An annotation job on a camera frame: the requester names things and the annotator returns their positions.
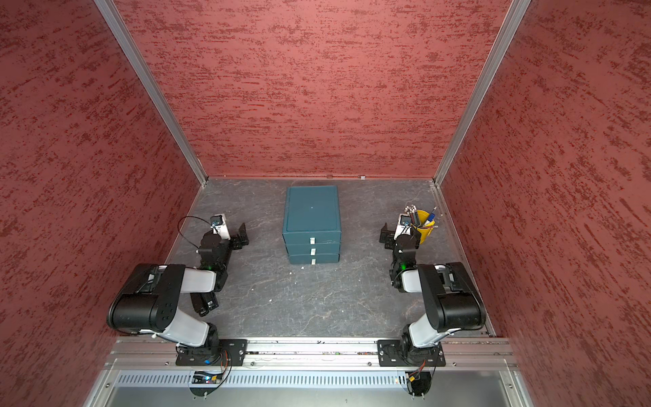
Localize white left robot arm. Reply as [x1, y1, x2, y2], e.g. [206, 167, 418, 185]
[107, 215, 249, 367]

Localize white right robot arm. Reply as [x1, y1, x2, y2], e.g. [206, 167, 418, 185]
[377, 226, 487, 368]

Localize teal drawer cabinet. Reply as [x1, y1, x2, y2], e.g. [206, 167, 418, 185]
[282, 186, 342, 266]

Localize yellow pen cup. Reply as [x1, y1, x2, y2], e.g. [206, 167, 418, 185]
[412, 226, 437, 244]

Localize pens in cup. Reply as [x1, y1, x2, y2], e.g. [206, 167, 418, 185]
[405, 205, 437, 229]

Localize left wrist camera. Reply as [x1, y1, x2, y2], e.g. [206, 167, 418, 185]
[210, 214, 231, 240]

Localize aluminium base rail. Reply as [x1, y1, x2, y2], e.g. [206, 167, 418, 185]
[103, 337, 520, 371]

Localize aluminium left corner post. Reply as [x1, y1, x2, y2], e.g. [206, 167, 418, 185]
[94, 0, 209, 188]

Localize aluminium corner post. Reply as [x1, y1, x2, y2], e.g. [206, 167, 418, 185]
[433, 0, 531, 188]
[94, 0, 209, 188]

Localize aluminium right corner post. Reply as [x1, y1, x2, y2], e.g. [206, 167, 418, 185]
[433, 0, 531, 188]

